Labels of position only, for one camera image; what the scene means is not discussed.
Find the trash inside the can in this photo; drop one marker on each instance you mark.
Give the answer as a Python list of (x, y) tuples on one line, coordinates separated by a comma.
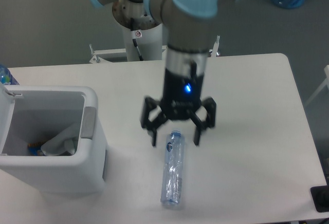
[(35, 149)]

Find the white plastic wrapper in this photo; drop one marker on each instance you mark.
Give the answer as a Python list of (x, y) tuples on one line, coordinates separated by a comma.
[(64, 143)]

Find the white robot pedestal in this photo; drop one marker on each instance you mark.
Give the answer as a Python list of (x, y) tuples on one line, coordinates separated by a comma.
[(133, 41)]

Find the black device at table corner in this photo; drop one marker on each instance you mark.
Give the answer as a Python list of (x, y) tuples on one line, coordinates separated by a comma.
[(320, 198)]

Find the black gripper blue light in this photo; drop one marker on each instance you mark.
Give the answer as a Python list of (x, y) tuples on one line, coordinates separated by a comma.
[(180, 94)]

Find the clear crushed plastic bottle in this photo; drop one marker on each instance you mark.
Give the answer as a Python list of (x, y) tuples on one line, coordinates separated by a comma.
[(173, 170)]

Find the white frame at right edge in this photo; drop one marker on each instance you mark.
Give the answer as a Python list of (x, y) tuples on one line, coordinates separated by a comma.
[(319, 89)]

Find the blue bottle at left edge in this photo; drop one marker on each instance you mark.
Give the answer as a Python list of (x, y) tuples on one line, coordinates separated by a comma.
[(6, 77)]

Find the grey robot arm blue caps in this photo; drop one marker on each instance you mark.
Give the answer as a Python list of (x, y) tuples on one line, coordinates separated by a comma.
[(189, 70)]

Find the white trash can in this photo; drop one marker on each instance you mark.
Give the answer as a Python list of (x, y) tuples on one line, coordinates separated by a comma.
[(31, 114)]

